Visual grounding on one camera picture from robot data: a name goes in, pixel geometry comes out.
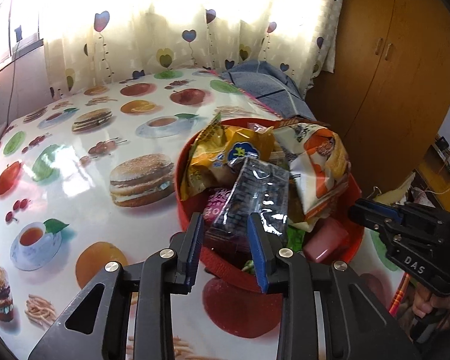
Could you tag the yellow chip snack bag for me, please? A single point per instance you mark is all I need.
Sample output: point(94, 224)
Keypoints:
point(219, 148)

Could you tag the black seaweed snack pack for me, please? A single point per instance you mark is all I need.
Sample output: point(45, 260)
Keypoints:
point(261, 188)

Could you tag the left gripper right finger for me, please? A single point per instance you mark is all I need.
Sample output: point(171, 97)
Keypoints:
point(328, 312)

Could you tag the pink jelly cup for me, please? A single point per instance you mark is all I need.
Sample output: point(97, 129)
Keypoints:
point(325, 241)

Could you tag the blue plaid blanket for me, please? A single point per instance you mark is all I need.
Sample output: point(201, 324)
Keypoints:
point(270, 86)

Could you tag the wooden wardrobe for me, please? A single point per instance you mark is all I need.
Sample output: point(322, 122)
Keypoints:
point(390, 90)

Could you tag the red round basket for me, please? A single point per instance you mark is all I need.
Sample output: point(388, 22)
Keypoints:
point(228, 266)

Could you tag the green pea snack bag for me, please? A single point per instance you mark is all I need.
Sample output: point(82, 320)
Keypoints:
point(293, 238)

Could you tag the heart print curtain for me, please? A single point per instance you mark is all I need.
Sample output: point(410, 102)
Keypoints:
point(94, 42)

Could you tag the food print tablecloth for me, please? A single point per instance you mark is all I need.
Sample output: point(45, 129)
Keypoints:
point(59, 223)

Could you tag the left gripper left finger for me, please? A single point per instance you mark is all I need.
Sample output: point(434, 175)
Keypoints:
point(95, 324)

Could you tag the purple candy pack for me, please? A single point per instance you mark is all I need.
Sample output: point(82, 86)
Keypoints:
point(217, 200)

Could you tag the orange crispy rice snack bag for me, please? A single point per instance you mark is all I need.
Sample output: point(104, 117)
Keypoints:
point(318, 163)

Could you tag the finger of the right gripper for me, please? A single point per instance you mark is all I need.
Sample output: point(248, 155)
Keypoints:
point(372, 215)

